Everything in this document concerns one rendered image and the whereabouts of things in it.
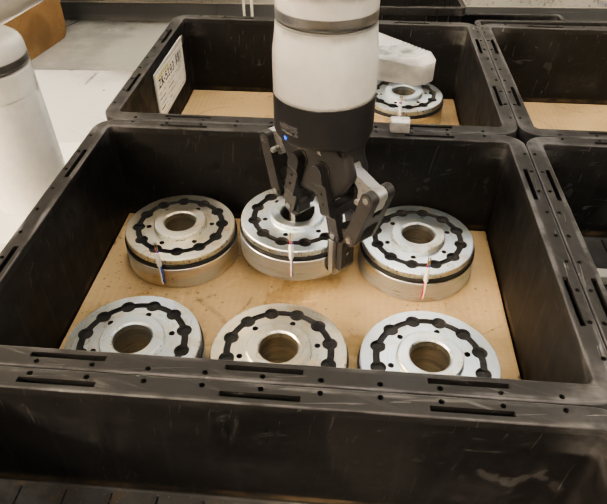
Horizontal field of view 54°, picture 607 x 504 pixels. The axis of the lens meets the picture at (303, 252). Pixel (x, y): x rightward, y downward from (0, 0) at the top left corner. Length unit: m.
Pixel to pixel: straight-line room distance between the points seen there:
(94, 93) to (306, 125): 0.86
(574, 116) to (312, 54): 0.54
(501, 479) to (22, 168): 0.60
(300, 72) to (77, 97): 0.87
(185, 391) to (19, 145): 0.47
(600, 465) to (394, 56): 0.29
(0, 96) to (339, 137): 0.41
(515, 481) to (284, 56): 0.30
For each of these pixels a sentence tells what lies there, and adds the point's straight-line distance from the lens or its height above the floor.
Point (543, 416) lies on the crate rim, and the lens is 0.35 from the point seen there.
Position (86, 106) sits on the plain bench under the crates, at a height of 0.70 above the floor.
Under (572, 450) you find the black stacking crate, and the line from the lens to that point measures 0.37.
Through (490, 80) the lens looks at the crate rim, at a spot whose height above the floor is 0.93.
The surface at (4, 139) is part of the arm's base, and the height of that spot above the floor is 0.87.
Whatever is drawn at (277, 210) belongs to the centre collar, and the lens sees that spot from 0.54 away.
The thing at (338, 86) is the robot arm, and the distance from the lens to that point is 0.41.
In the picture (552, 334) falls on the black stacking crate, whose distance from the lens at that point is 0.44.
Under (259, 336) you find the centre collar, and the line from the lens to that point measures 0.45.
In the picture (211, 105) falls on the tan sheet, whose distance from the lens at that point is 0.85.
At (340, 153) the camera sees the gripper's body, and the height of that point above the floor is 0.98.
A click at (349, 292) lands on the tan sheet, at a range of 0.54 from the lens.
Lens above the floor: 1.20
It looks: 40 degrees down
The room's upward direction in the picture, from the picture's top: straight up
